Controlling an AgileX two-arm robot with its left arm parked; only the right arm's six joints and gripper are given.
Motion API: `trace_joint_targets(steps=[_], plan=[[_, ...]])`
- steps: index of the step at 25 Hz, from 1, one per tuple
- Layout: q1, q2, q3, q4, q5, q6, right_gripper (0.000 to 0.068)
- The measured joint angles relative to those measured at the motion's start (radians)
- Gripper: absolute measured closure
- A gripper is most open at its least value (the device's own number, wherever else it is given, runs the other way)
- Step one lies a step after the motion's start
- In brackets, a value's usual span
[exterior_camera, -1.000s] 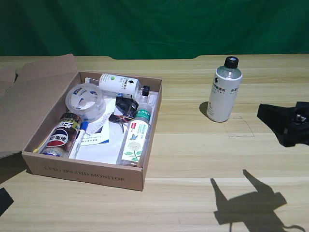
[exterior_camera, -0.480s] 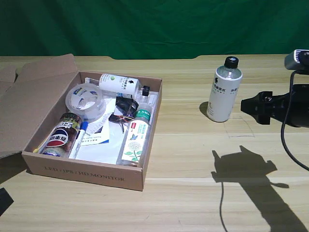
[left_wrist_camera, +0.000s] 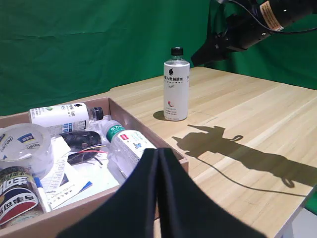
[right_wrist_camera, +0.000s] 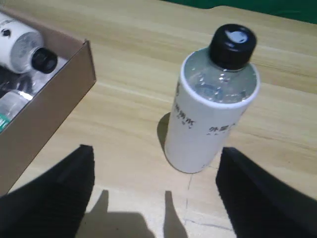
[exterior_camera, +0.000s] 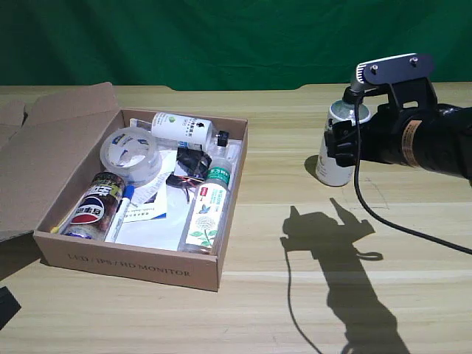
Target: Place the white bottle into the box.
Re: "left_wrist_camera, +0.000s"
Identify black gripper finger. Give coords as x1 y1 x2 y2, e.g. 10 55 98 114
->
190 44 219 67
202 31 225 50
56 148 159 238
158 147 269 238

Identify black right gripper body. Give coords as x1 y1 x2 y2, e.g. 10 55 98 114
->
214 29 248 60

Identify white label bottle black cap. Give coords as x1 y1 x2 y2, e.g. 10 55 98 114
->
163 47 191 121

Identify green cap water bottle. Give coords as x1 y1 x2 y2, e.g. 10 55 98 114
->
102 120 158 179

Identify brown cardboard box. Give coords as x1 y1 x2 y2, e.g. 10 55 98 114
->
0 96 189 238

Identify white label bottle green logo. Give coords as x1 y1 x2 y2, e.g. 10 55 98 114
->
29 103 104 136

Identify white printed paper sheet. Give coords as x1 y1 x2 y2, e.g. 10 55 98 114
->
39 136 122 210

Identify white booklet blue corner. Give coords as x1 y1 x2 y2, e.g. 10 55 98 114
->
49 180 94 209

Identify white blue marker pen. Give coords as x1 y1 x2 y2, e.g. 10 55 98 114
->
33 176 52 214

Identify clear tape roll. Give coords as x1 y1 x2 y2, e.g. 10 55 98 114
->
0 123 54 178

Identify black blue red can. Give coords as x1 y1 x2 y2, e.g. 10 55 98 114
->
0 166 44 227

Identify green backdrop cloth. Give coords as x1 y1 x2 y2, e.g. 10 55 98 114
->
0 0 317 117

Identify red yellow wires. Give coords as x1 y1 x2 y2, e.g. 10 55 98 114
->
78 145 107 156

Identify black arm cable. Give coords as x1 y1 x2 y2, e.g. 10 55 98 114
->
217 0 317 34

